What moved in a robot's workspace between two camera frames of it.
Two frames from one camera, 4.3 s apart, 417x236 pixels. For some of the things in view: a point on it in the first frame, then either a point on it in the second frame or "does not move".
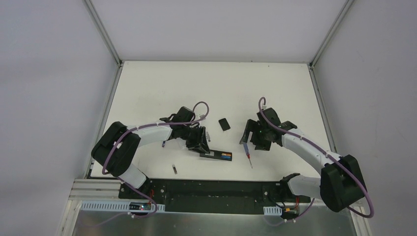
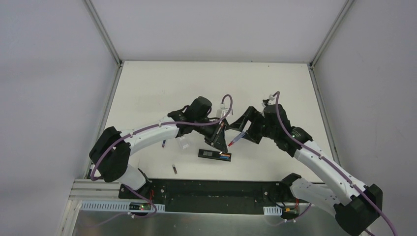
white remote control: x=182 y=144 does not move
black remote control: x=218 y=155 does not move
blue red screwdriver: x=247 y=152 to x=242 y=134
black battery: x=174 y=169 does not move
